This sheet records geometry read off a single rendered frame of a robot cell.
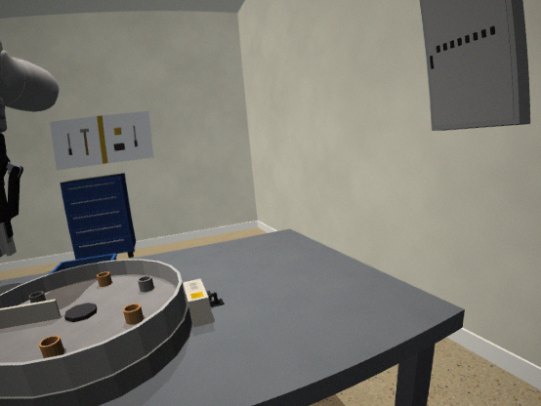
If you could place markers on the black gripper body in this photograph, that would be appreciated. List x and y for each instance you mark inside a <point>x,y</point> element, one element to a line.
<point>3,157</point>

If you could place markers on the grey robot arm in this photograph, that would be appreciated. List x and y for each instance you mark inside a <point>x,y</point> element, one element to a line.
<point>24,86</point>

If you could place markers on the blue open tray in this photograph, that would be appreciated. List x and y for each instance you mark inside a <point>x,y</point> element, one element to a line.
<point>74,263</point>

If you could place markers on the grey metal bushing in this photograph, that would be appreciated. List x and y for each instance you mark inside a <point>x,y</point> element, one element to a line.
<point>145,283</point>
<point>36,297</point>

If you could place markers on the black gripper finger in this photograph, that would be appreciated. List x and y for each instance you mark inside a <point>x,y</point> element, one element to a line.
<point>2,249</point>
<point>12,206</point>

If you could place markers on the bronze bushing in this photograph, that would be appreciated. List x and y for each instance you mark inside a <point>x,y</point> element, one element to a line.
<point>104,279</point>
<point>134,314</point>
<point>51,346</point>

